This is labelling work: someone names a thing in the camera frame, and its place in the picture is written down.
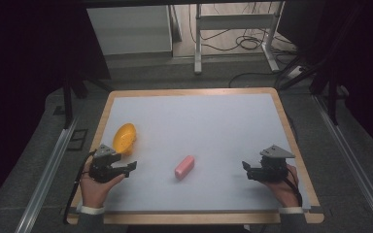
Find dark curtain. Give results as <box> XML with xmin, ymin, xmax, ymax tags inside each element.
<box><xmin>276</xmin><ymin>0</ymin><xmax>373</xmax><ymax>163</ymax></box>
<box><xmin>0</xmin><ymin>0</ymin><xmax>112</xmax><ymax>217</ymax></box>

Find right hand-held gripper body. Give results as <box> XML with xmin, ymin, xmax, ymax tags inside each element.
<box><xmin>254</xmin><ymin>144</ymin><xmax>296</xmax><ymax>183</ymax></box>

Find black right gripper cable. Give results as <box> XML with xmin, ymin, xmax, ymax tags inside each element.
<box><xmin>284</xmin><ymin>164</ymin><xmax>304</xmax><ymax>208</ymax></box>

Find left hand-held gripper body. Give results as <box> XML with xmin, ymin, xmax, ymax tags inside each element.
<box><xmin>88</xmin><ymin>144</ymin><xmax>122</xmax><ymax>184</ymax></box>

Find person's left hand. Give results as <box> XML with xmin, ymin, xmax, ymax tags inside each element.
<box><xmin>79</xmin><ymin>158</ymin><xmax>127</xmax><ymax>210</ymax></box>

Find pink soap bar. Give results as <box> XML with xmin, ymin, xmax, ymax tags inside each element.
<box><xmin>174</xmin><ymin>154</ymin><xmax>196</xmax><ymax>182</ymax></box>

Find orange-yellow mango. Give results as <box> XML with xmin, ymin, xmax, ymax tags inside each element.
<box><xmin>112</xmin><ymin>122</ymin><xmax>138</xmax><ymax>156</ymax></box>

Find black floor bracket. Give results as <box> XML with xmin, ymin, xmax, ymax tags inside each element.
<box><xmin>66</xmin><ymin>128</ymin><xmax>89</xmax><ymax>152</ymax></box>

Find white power strip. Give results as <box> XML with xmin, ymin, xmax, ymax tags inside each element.
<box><xmin>286</xmin><ymin>65</ymin><xmax>306</xmax><ymax>81</ymax></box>

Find black floor cables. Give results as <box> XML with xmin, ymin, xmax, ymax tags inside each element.
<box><xmin>187</xmin><ymin>1</ymin><xmax>300</xmax><ymax>89</ymax></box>

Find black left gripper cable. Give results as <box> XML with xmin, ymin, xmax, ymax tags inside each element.
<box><xmin>62</xmin><ymin>150</ymin><xmax>97</xmax><ymax>225</ymax></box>

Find white wooden-framed board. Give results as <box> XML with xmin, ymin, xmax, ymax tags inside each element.
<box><xmin>94</xmin><ymin>92</ymin><xmax>312</xmax><ymax>214</ymax></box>

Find black metal stand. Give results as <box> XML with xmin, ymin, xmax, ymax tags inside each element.
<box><xmin>277</xmin><ymin>3</ymin><xmax>363</xmax><ymax>126</ymax></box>
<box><xmin>60</xmin><ymin>76</ymin><xmax>115</xmax><ymax>130</ymax></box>

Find white cabinet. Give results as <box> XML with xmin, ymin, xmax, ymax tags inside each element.
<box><xmin>86</xmin><ymin>4</ymin><xmax>174</xmax><ymax>56</ymax></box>

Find aluminium rail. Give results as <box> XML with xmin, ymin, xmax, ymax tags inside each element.
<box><xmin>14</xmin><ymin>116</ymin><xmax>80</xmax><ymax>233</ymax></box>
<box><xmin>312</xmin><ymin>94</ymin><xmax>373</xmax><ymax>233</ymax></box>

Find person's right hand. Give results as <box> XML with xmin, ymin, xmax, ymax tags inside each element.
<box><xmin>261</xmin><ymin>163</ymin><xmax>301</xmax><ymax>209</ymax></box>

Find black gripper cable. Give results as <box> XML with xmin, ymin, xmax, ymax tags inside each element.
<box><xmin>284</xmin><ymin>164</ymin><xmax>304</xmax><ymax>208</ymax></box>
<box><xmin>62</xmin><ymin>150</ymin><xmax>97</xmax><ymax>225</ymax></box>

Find white metal desk frame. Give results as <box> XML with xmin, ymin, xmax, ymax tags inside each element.
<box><xmin>192</xmin><ymin>0</ymin><xmax>287</xmax><ymax>76</ymax></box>

